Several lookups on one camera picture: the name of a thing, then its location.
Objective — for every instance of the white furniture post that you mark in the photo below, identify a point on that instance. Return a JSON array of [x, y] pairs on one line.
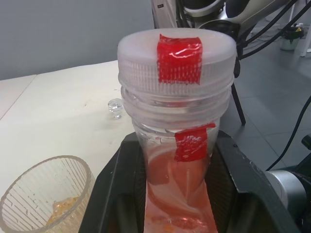
[[305, 26]]

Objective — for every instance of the black stand leg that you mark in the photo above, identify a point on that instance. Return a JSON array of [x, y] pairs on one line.
[[239, 104]]

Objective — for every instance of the clear glass bottle stopper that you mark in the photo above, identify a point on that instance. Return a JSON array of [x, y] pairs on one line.
[[115, 106]]

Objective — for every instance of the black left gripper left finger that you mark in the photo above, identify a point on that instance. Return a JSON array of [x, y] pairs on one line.
[[114, 194]]

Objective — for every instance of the clear plastic red juice bottle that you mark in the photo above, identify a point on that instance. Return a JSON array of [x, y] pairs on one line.
[[179, 136]]

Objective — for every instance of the white ribbed bottle cap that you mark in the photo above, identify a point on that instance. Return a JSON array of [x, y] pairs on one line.
[[136, 58]]

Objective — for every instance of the ribbed clear drinking glass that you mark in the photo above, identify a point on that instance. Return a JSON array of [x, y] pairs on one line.
[[41, 184]]

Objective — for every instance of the silver robot body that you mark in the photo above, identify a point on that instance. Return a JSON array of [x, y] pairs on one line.
[[218, 12]]

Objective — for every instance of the small white bin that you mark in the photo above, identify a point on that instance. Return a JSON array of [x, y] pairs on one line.
[[290, 41]]

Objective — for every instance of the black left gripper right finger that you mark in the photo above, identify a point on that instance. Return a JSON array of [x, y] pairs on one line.
[[243, 194]]

